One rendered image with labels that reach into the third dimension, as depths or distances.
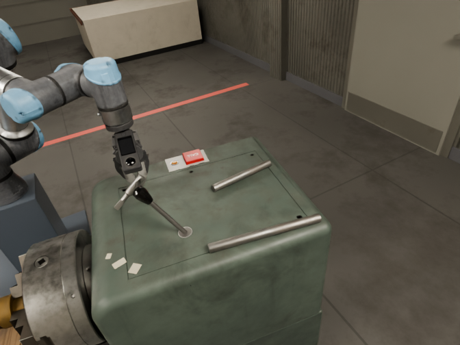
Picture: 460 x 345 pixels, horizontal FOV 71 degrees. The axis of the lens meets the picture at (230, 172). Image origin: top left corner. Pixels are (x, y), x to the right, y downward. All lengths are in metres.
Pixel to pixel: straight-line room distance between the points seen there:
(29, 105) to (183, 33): 6.36
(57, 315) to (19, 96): 0.50
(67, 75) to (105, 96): 0.11
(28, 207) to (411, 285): 2.11
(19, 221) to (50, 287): 0.62
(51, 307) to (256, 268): 0.49
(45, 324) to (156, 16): 6.33
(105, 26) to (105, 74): 5.90
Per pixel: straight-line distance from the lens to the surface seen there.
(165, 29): 6.96
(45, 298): 0.92
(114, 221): 0.92
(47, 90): 0.85
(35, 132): 1.47
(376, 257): 2.45
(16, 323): 1.04
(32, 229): 1.53
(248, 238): 0.76
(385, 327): 2.18
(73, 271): 0.90
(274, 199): 0.88
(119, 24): 6.74
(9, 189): 1.46
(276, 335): 1.12
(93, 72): 0.81
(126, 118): 0.85
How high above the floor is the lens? 1.85
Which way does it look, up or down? 37 degrees down
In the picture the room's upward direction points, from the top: 7 degrees counter-clockwise
